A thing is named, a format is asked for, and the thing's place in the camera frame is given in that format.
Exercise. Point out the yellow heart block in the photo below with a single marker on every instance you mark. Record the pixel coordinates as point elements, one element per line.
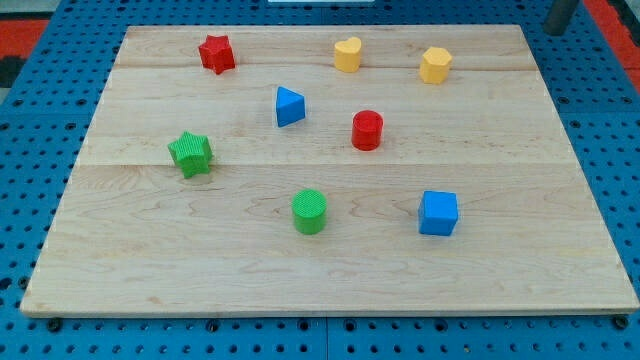
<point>347,55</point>

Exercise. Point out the light wooden board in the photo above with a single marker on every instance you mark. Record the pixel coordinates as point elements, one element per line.
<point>133,238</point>

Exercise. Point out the red star block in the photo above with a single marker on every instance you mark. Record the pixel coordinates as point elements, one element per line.
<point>216,54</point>

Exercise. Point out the red cylinder block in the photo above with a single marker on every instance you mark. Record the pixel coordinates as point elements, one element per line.
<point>367,126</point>

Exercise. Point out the green star block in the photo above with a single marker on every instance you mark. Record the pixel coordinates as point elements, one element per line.
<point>191,153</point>

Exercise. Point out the green cylinder block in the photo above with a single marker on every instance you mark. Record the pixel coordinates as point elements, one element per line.
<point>309,208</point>

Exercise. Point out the blue triangle block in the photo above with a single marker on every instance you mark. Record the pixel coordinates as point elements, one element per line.
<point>289,106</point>

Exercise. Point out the grey metal post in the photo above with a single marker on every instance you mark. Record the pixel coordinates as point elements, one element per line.
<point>559,17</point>

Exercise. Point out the blue cube block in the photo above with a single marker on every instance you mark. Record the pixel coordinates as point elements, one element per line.
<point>438,213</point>

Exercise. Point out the yellow hexagon block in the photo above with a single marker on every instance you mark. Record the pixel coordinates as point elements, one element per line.
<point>435,65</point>

